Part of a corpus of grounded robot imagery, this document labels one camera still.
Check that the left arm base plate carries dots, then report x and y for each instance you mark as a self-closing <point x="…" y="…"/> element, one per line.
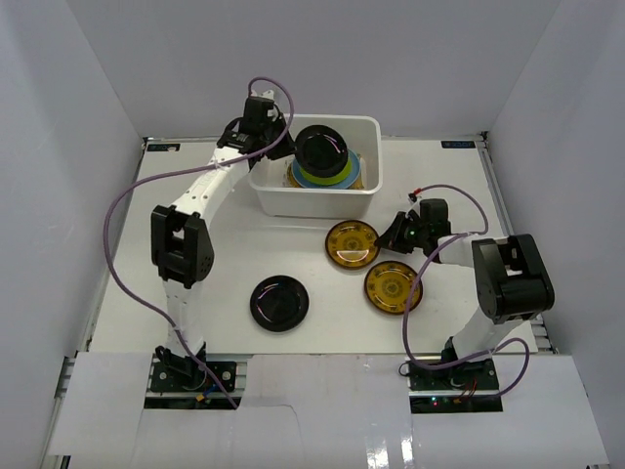
<point x="171" y="373"/>

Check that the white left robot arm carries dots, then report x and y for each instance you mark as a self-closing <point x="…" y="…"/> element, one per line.
<point x="181" y="247"/>

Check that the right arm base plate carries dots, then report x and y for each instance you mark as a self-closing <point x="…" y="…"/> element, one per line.
<point x="470" y="387"/>

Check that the rectangular woven bamboo plate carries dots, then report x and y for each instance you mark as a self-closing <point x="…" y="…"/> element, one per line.
<point x="360" y="183"/>

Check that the light blue plate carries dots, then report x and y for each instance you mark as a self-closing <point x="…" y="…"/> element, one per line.
<point x="352" y="177"/>

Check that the black plate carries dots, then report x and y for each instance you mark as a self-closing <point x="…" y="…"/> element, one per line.
<point x="279" y="303"/>
<point x="319" y="137"/>

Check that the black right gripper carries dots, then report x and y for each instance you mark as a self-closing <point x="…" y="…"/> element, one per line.
<point x="392" y="239"/>

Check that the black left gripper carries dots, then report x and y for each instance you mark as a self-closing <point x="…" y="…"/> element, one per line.
<point x="279" y="142"/>

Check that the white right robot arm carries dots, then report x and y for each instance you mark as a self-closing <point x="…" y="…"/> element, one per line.
<point x="512" y="282"/>

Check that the round woven bamboo plate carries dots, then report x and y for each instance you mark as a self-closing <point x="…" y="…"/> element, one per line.
<point x="290" y="181"/>

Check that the white plastic bin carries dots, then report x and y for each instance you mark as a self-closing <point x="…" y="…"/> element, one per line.
<point x="362" y="135"/>

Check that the white paper sheet front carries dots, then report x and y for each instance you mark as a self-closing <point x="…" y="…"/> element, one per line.
<point x="323" y="412"/>

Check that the yellow patterned plate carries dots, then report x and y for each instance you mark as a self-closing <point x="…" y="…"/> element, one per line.
<point x="387" y="287"/>
<point x="351" y="245"/>

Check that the green plate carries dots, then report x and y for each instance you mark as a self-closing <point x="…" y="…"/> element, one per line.
<point x="323" y="166"/>

